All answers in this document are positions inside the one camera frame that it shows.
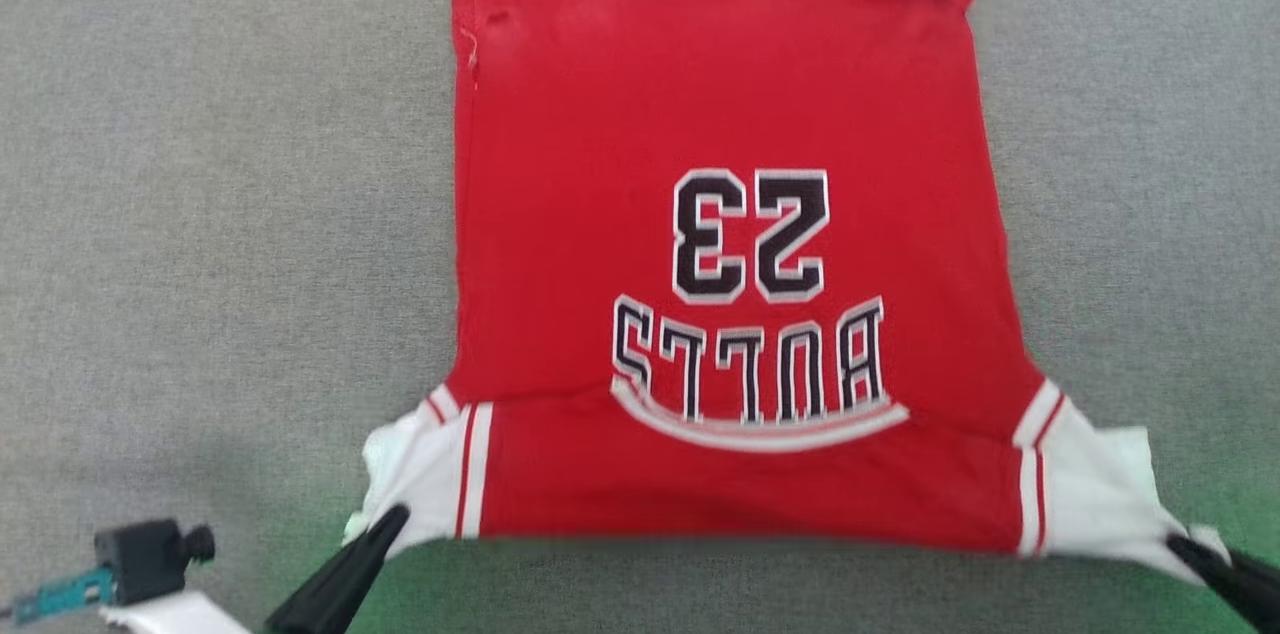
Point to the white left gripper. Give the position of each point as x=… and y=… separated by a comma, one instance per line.
x=180, y=616

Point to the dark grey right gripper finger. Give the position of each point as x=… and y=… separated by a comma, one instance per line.
x=1235, y=579

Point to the red basketball jersey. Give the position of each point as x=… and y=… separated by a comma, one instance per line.
x=720, y=114

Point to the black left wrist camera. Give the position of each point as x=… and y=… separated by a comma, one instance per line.
x=145, y=559

